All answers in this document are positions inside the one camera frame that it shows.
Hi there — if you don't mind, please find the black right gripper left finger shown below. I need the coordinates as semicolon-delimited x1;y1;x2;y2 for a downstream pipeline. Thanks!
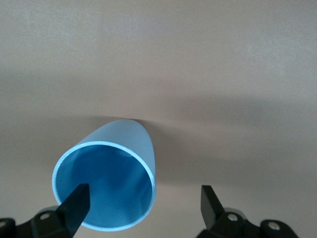
0;183;90;238

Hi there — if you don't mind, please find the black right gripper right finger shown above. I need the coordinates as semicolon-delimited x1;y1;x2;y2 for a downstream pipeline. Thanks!
198;184;297;238

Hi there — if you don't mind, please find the blue plastic cup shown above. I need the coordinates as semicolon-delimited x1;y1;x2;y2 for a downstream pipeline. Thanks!
51;119;157;233

